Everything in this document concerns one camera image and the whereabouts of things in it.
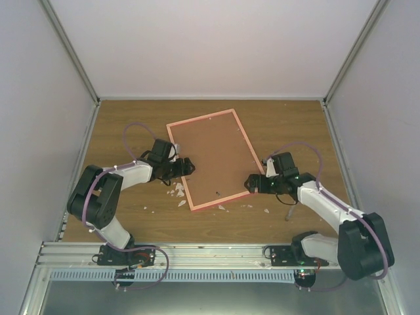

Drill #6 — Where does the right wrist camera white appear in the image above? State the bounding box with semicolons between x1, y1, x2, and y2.
262;157;278;178

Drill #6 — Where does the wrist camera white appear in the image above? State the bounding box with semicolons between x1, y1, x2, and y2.
262;157;278;178
168;143;180;162

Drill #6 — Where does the pink picture frame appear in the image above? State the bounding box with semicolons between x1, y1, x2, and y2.
167;109;265;211

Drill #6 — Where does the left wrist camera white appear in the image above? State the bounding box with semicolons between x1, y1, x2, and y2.
168;143;180;162

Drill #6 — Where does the white debris pile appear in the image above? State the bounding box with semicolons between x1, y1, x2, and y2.
167;182;187;207

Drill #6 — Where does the grey slotted cable duct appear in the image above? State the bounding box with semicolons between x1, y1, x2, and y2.
50;268;295;284

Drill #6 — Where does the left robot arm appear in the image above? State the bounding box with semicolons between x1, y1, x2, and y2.
66;139;195;265

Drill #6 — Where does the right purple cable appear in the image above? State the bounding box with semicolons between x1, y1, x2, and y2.
265;141;391;280

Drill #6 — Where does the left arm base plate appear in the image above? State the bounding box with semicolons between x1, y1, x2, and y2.
92;245;156;267

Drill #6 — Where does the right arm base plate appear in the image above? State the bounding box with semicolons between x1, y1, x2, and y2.
262;245;329;268

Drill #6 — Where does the small screwdriver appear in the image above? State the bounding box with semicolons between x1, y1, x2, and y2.
285;205;296;221

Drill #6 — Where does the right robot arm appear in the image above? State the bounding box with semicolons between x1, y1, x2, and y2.
244;152;394;280

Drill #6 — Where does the aluminium front rail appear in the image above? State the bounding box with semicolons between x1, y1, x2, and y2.
35;241;391;270

